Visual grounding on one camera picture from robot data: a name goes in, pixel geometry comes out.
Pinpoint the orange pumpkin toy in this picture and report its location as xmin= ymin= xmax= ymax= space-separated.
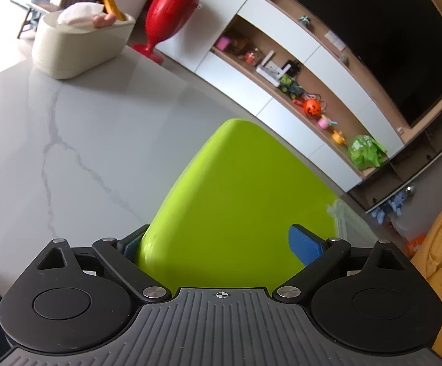
xmin=303 ymin=99 xmax=323 ymax=117

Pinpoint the clear plastic food container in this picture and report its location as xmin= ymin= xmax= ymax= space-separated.
xmin=326 ymin=196 xmax=362 ymax=237

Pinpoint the black television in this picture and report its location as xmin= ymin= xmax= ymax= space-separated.
xmin=270 ymin=0 xmax=442 ymax=126

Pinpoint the white wall socket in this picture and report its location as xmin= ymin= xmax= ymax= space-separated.
xmin=325 ymin=32 xmax=346 ymax=51

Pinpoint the green plastic bag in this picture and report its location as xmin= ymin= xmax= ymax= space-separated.
xmin=348 ymin=134 xmax=388 ymax=171

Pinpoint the white router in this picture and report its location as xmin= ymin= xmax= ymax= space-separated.
xmin=256 ymin=51 xmax=287 ymax=84

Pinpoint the red goblet floor vase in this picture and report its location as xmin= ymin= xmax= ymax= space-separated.
xmin=131 ymin=0 xmax=201 ymax=65

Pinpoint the orange plastic tool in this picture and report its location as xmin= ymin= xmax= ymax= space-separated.
xmin=96 ymin=0 xmax=126 ymax=21

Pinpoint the cream tissue box holder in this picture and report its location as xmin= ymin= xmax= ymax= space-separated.
xmin=31 ymin=9 xmax=136 ymax=81

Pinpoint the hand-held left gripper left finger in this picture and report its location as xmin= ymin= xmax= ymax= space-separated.
xmin=37 ymin=225 xmax=170 ymax=303

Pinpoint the blue plush toy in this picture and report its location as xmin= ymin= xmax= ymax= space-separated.
xmin=371 ymin=192 xmax=405 ymax=224

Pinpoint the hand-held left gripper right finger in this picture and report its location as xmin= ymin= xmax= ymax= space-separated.
xmin=272 ymin=225 xmax=412 ymax=303

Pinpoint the green toy truck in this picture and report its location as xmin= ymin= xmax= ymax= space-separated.
xmin=280 ymin=74 xmax=304 ymax=99

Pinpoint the white wooden wall cabinet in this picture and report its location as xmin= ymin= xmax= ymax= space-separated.
xmin=156 ymin=0 xmax=442 ymax=210

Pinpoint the lime green plastic tray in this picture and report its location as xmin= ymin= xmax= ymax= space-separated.
xmin=134 ymin=118 xmax=340 ymax=288

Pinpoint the white marble desktop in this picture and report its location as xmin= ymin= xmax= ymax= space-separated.
xmin=0 ymin=44 xmax=359 ymax=298

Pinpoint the grey stool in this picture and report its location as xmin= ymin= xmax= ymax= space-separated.
xmin=11 ymin=0 xmax=56 ymax=39

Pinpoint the white tissue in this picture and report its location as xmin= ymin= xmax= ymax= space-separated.
xmin=57 ymin=2 xmax=105 ymax=27

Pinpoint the pink rubber toy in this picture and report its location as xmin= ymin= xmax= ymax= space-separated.
xmin=92 ymin=13 xmax=117 ymax=28

